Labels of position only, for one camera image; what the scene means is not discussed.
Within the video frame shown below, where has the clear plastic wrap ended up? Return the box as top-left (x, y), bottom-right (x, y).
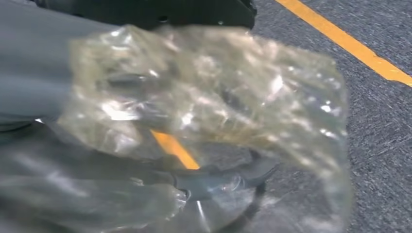
top-left (0, 24), bottom-right (352, 233)

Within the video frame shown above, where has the black robot body panel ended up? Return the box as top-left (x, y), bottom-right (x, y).
top-left (32, 0), bottom-right (258, 30)

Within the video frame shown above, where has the yellow floor tape square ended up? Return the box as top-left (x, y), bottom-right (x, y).
top-left (150, 0), bottom-right (412, 170)

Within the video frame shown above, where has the black cable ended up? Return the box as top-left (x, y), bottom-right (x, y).
top-left (222, 182), bottom-right (268, 233)

